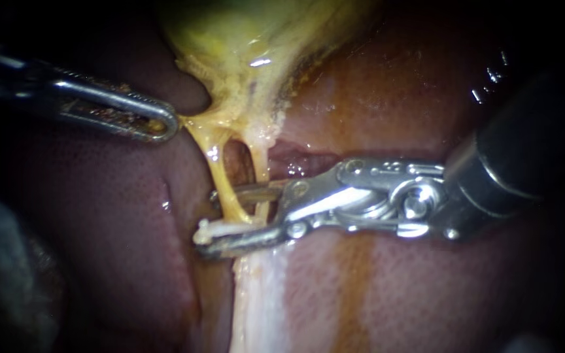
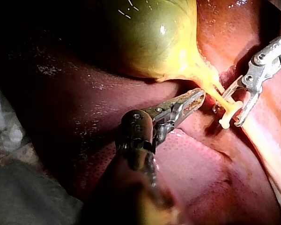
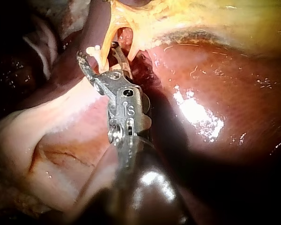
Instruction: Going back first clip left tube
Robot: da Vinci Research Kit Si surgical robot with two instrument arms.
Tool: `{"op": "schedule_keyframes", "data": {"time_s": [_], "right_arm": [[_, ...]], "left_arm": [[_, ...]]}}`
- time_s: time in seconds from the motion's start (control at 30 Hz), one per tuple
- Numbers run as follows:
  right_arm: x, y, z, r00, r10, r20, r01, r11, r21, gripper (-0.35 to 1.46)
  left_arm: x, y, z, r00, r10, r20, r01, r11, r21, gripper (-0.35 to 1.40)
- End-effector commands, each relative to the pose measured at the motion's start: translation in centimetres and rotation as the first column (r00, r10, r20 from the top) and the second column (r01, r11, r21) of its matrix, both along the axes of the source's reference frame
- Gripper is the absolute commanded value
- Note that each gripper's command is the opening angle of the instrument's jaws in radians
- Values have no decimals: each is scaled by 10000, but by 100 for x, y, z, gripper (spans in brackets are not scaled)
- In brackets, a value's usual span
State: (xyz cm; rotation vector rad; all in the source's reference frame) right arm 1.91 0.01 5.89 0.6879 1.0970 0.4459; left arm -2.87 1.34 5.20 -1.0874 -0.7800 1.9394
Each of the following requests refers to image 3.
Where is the right arm instrument jaw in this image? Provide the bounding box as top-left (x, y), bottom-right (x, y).
top-left (111, 41), bottom-right (133, 79)
top-left (76, 50), bottom-right (100, 83)

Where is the right arm instrument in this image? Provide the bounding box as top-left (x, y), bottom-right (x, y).
top-left (93, 70), bottom-right (153, 171)

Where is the thin tube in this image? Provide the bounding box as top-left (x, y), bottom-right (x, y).
top-left (99, 24), bottom-right (122, 72)
top-left (128, 27), bottom-right (141, 60)

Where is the white clip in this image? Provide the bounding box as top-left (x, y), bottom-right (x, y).
top-left (86, 44), bottom-right (101, 58)

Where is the gallbladder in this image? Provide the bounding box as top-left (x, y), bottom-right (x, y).
top-left (103, 0), bottom-right (281, 59)

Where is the dark red liver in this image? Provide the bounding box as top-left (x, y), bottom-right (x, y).
top-left (0, 0), bottom-right (281, 225)

